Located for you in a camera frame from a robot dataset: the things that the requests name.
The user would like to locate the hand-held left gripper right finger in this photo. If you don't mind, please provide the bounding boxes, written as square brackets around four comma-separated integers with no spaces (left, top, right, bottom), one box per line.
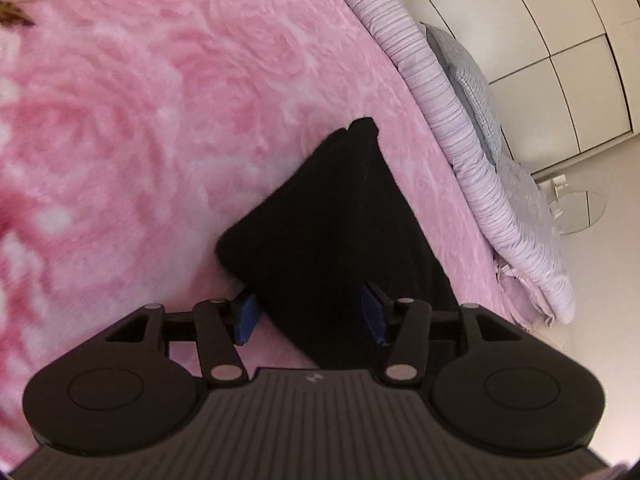
[361,281,523,387]

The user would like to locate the black garment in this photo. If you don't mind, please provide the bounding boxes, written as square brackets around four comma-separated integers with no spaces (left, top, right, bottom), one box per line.
[215,117,461,371]

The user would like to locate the grey checked pillow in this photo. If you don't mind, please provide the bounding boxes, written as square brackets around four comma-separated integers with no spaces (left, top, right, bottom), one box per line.
[425,22,503,166]

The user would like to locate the white wardrobe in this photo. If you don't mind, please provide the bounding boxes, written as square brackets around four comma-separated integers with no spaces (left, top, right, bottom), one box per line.
[372,0,640,177]

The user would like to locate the lilac striped quilt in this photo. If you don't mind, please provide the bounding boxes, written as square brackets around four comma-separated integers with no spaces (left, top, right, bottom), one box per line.
[315,0,577,326]

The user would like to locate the grey textured cushion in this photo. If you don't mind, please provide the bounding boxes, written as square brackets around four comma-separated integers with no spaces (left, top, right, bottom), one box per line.
[497,157,563,246]

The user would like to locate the pink floral blanket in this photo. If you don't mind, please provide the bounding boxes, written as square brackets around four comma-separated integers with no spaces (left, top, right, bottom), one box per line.
[0,0,532,467]

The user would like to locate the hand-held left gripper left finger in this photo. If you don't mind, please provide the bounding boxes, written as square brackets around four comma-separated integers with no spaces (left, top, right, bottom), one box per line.
[102,294,261,388]

